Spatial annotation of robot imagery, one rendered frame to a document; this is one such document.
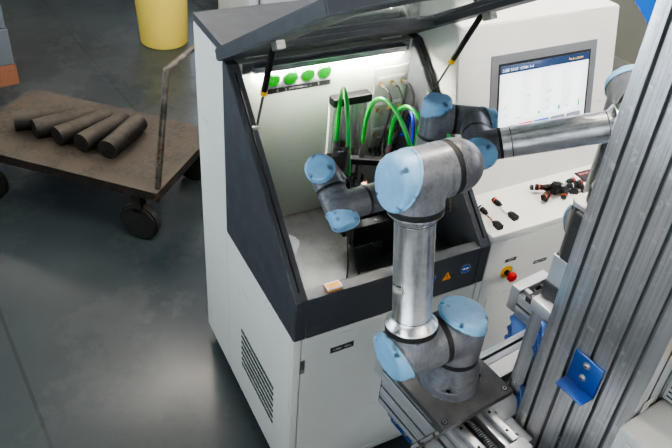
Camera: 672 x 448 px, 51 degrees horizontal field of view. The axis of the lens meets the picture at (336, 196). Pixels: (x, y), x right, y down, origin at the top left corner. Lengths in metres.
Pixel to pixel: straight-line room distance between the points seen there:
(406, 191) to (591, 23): 1.50
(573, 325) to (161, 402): 1.90
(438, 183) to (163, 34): 4.60
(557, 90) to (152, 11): 3.77
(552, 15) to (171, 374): 2.05
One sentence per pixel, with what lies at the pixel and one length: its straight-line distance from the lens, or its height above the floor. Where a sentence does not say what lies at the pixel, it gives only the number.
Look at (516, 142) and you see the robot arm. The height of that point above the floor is 1.55.
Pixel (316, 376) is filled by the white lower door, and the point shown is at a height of 0.60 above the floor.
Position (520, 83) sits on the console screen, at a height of 1.34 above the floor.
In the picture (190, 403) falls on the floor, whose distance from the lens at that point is 3.04.
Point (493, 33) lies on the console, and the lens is 2.39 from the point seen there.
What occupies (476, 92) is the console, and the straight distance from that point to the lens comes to 2.39.
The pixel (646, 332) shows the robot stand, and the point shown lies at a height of 1.43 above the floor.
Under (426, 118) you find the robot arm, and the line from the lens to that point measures 1.79.
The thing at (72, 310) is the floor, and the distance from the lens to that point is 3.49.
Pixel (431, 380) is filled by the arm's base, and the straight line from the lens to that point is 1.73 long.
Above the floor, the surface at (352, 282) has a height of 0.95.
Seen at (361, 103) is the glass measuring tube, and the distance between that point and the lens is 2.42.
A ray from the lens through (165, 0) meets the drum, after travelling 5.68.
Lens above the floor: 2.37
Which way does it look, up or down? 35 degrees down
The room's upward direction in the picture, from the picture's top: 5 degrees clockwise
